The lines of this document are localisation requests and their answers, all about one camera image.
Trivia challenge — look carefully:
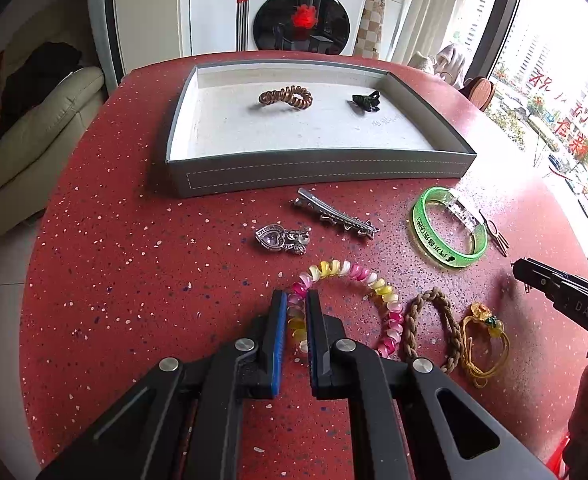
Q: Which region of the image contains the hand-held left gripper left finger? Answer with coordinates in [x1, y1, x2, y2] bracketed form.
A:
[36, 289, 289, 480]

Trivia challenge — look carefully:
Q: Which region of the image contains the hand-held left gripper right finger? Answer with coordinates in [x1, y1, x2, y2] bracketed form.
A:
[305, 289, 557, 480]

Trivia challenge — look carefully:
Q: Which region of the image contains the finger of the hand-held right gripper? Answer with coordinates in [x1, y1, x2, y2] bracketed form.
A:
[512, 257, 569, 307]

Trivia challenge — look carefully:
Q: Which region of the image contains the small brown hair pin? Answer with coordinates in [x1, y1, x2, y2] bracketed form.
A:
[478, 209, 509, 258]

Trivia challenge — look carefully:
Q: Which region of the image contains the pink yellow spiral hair tie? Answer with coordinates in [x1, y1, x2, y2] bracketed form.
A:
[286, 259, 405, 359]

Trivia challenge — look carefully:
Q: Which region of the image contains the silver heart pendant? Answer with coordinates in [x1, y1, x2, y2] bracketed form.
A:
[255, 223, 312, 255]

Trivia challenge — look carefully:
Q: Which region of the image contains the green translucent bangle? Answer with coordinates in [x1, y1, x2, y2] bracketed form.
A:
[412, 186, 489, 271]

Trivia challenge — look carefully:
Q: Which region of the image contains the silver star hair clip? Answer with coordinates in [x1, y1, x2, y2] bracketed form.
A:
[292, 187, 381, 241]

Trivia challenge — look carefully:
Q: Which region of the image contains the grey jewelry tray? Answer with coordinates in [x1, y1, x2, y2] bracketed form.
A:
[165, 64, 477, 200]

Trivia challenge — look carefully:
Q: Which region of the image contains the beige cushion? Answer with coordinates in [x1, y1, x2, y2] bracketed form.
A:
[409, 52, 437, 73]

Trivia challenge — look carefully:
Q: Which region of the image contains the black hair claw clip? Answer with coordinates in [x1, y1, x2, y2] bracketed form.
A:
[346, 90, 382, 113]

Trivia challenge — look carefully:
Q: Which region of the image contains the white curtain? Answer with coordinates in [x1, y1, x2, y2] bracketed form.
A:
[391, 0, 472, 66]

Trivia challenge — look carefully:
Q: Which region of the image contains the cream leather sofa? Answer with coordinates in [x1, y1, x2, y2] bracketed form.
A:
[0, 0, 107, 238]

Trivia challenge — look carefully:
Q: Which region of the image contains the white cabinet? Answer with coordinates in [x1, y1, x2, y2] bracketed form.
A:
[189, 0, 249, 56]

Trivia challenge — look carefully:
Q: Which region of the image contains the black cloth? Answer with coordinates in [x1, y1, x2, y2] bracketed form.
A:
[0, 42, 84, 153]

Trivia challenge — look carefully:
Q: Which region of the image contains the yellow flower hair tie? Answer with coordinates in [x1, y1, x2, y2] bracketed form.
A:
[460, 301, 510, 388]

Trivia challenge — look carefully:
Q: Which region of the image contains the brown braided hair tie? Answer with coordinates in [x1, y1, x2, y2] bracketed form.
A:
[401, 287, 464, 375]

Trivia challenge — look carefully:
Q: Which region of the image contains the brown spiral hair tie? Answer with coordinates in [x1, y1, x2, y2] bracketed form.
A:
[259, 87, 313, 111]

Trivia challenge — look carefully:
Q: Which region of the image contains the dark window frame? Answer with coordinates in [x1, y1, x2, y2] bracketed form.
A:
[468, 0, 529, 81]

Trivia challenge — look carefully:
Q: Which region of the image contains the red handled mop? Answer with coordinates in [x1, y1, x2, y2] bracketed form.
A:
[216, 0, 252, 53]

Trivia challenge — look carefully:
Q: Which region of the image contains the grey door frame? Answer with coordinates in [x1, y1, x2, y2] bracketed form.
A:
[86, 0, 135, 86]

